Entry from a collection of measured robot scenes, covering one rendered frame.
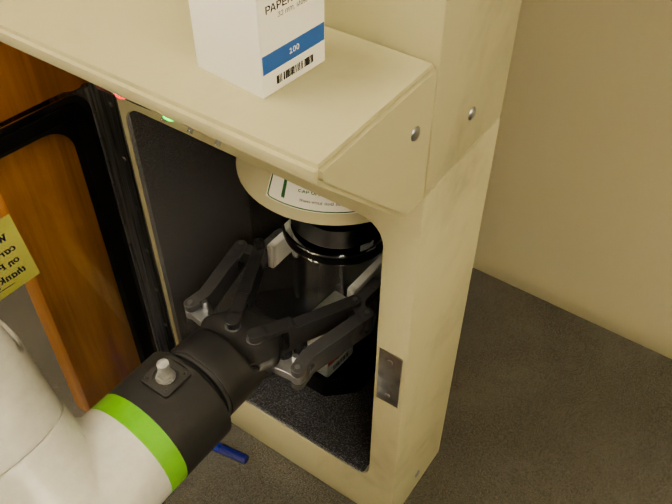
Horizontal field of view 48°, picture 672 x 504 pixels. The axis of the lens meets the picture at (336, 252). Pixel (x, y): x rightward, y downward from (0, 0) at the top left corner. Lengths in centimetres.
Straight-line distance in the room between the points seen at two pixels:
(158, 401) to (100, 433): 5
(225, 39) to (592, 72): 58
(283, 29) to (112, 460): 34
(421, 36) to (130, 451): 36
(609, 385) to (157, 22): 74
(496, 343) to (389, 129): 65
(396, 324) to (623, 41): 43
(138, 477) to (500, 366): 55
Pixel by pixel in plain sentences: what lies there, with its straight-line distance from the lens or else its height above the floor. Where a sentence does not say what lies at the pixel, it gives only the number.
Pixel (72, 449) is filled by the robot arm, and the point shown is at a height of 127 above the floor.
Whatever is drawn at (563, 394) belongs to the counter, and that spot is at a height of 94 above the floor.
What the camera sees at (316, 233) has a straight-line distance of 70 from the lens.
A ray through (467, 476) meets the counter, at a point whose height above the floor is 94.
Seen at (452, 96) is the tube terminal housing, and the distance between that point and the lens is 47.
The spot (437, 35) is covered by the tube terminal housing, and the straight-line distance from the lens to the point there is 43.
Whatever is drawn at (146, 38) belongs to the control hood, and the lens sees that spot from 47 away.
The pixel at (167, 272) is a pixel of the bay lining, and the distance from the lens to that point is 80.
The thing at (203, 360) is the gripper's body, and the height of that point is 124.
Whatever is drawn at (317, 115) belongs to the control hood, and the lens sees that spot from 39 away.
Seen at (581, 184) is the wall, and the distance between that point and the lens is 99.
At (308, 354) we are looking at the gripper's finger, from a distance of 66.
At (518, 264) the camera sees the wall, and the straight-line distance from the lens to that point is 112.
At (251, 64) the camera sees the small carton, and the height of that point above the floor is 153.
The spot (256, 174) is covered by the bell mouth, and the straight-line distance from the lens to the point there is 63.
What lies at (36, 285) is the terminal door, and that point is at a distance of 73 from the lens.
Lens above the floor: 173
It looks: 45 degrees down
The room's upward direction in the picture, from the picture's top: straight up
